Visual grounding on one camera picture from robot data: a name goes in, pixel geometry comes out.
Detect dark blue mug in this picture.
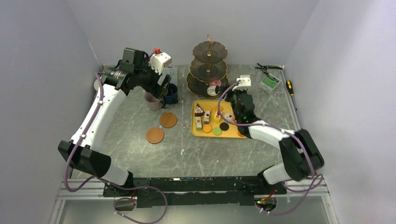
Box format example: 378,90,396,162
163,83,178,105

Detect black sandwich cookie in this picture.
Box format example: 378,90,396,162
219,122,229,131

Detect green white device box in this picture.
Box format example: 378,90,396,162
259,72,282,94

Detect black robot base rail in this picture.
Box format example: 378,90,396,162
103,173,287,208

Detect pink frosted donut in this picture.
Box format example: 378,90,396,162
209,80,222,86

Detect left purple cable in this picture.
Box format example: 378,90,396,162
63,51,169,224

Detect chocolate triangle cake slice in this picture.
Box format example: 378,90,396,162
194,103,205,117

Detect clear plastic box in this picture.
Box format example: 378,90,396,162
162,66,178,85

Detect red white cake slice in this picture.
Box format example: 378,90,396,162
204,111,211,124

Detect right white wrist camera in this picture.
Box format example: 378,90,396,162
232,75,251,91

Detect yellow serving tray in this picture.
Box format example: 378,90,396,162
191,100,245,139

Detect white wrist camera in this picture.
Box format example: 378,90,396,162
232,75,251,91
149,48,172,74

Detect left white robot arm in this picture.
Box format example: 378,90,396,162
58,48,172,196

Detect mauve mug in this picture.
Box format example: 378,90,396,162
144,92,162,111

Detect white chocolate drizzle donut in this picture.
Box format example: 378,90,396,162
206,85,220,97

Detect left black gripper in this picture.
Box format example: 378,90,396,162
134,58,171,99

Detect three-tier black dessert stand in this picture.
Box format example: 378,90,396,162
186,34,228,98

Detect orange round cookie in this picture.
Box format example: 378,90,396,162
202,124,212,133

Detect black pliers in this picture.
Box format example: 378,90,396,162
255,63,283,72

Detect yellow black screwdriver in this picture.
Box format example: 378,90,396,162
286,80,297,111

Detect wooden coaster near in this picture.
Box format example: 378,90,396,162
146,127,164,144

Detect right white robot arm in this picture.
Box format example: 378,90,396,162
222,90,325,194

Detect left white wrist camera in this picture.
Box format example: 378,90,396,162
149,48,172,74

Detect green macaron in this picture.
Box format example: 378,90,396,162
212,127,222,136

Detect green layered cake slice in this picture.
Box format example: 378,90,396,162
195,117,203,131

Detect orange macaron top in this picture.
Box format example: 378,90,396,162
203,106,212,112

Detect wooden coaster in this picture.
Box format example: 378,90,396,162
146,127,164,144
160,112,177,128

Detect white tape roll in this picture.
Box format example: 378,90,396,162
93,80,99,91

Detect wooden coaster far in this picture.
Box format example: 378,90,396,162
160,112,177,128

